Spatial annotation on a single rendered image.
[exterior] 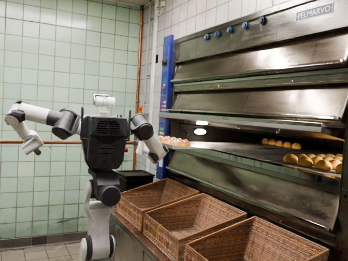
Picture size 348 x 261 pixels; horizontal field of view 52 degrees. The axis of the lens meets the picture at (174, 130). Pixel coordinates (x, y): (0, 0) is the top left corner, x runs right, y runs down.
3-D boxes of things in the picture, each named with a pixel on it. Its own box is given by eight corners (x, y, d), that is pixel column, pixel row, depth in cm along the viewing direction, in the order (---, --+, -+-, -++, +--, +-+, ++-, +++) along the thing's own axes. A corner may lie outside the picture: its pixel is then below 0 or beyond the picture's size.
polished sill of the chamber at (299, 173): (176, 145, 331) (176, 141, 330) (348, 187, 170) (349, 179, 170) (170, 145, 328) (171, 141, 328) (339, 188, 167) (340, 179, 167)
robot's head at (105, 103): (114, 112, 211) (115, 97, 211) (97, 111, 208) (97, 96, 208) (113, 112, 218) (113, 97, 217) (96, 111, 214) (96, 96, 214)
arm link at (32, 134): (28, 149, 224) (17, 133, 215) (41, 141, 227) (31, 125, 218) (32, 154, 220) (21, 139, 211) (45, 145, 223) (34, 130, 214)
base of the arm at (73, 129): (70, 144, 206) (76, 134, 197) (48, 136, 202) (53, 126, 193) (78, 124, 215) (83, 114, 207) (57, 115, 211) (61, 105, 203)
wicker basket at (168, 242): (201, 228, 274) (203, 191, 272) (246, 256, 223) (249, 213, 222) (141, 233, 253) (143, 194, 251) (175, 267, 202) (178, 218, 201)
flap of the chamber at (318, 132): (157, 116, 319) (177, 121, 328) (320, 132, 160) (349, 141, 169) (158, 114, 319) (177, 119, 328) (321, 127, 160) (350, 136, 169)
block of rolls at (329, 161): (345, 160, 250) (346, 153, 250) (418, 172, 208) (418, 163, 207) (279, 161, 223) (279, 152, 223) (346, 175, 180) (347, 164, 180)
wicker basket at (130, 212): (166, 207, 327) (168, 177, 325) (199, 226, 277) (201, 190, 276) (115, 211, 304) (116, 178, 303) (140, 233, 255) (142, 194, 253)
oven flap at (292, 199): (168, 169, 328) (176, 149, 330) (334, 234, 168) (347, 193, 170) (164, 168, 326) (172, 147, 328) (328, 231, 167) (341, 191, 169)
